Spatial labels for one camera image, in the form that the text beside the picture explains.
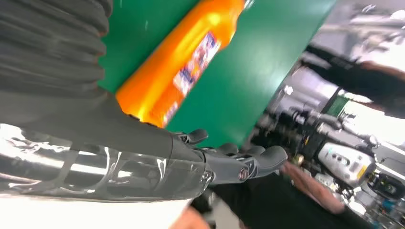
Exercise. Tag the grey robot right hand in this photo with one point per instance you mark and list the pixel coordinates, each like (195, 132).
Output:
(110, 148)

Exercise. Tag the person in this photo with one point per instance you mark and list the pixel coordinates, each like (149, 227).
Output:
(364, 85)
(269, 205)

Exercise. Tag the green table mat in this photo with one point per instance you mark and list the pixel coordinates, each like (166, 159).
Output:
(246, 79)

